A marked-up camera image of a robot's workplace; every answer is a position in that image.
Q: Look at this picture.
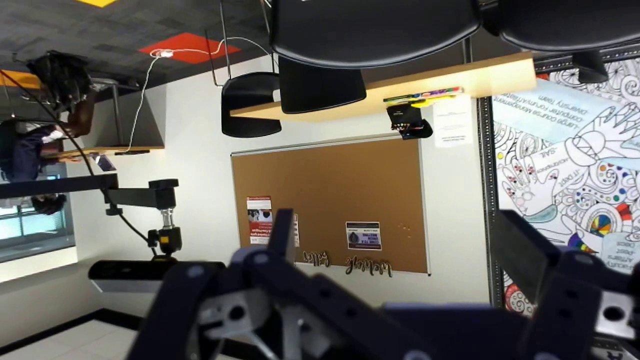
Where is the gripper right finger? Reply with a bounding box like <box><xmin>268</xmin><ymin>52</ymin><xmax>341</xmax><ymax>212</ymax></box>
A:
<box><xmin>492</xmin><ymin>209</ymin><xmax>640</xmax><ymax>360</ymax></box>

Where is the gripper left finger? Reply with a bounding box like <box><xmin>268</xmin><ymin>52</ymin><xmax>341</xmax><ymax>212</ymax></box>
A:
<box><xmin>127</xmin><ymin>208</ymin><xmax>432</xmax><ymax>360</ymax></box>

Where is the red flyer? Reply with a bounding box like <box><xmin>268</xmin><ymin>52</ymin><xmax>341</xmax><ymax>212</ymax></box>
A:
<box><xmin>246</xmin><ymin>195</ymin><xmax>274</xmax><ymax>246</ymax></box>

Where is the blue and white flyer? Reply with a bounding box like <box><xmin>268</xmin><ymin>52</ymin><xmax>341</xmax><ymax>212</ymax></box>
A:
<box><xmin>345</xmin><ymin>221</ymin><xmax>383</xmax><ymax>251</ymax></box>

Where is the cork notice board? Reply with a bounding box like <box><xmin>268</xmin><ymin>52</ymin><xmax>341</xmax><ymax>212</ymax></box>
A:
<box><xmin>230</xmin><ymin>134</ymin><xmax>432</xmax><ymax>276</ymax></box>

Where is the framed colouring poster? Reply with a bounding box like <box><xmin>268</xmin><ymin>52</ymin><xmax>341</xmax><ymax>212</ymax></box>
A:
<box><xmin>476</xmin><ymin>44</ymin><xmax>640</xmax><ymax>321</ymax></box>

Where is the black chair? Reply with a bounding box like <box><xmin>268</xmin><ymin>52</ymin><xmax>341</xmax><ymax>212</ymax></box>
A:
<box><xmin>204</xmin><ymin>0</ymin><xmax>283</xmax><ymax>139</ymax></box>
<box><xmin>269</xmin><ymin>0</ymin><xmax>482</xmax><ymax>69</ymax></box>
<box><xmin>492</xmin><ymin>0</ymin><xmax>640</xmax><ymax>85</ymax></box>
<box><xmin>278</xmin><ymin>55</ymin><xmax>368</xmax><ymax>115</ymax></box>

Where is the white paper notice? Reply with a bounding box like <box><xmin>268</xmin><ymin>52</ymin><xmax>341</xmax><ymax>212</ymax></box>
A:
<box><xmin>433</xmin><ymin>94</ymin><xmax>474</xmax><ymax>149</ymax></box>

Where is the box of coloured markers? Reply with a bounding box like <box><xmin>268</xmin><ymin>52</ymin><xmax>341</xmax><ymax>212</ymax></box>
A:
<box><xmin>383</xmin><ymin>86</ymin><xmax>465</xmax><ymax>104</ymax></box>

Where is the wooden desk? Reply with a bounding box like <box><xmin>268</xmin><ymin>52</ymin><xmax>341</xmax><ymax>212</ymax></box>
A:
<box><xmin>42</xmin><ymin>144</ymin><xmax>166</xmax><ymax>162</ymax></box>

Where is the light wooden table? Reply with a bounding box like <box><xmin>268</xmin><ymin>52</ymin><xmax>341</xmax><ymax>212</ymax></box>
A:
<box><xmin>229</xmin><ymin>51</ymin><xmax>537</xmax><ymax>123</ymax></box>

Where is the person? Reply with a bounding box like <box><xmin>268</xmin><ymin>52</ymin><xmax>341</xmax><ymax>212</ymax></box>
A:
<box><xmin>30</xmin><ymin>193</ymin><xmax>68</xmax><ymax>216</ymax></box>
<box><xmin>0</xmin><ymin>50</ymin><xmax>99</xmax><ymax>184</ymax></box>

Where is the window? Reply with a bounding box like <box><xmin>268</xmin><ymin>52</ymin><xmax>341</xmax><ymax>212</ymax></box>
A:
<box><xmin>0</xmin><ymin>164</ymin><xmax>77</xmax><ymax>264</ymax></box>

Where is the camera on mount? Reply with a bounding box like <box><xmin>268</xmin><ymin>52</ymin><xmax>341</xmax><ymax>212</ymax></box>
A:
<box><xmin>0</xmin><ymin>173</ymin><xmax>227</xmax><ymax>294</ymax></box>

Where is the white cable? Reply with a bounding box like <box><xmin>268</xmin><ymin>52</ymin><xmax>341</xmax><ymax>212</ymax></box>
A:
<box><xmin>124</xmin><ymin>36</ymin><xmax>275</xmax><ymax>154</ymax></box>

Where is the black cable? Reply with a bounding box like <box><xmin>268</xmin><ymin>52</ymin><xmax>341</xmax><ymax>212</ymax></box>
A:
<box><xmin>0</xmin><ymin>69</ymin><xmax>153</xmax><ymax>247</ymax></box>

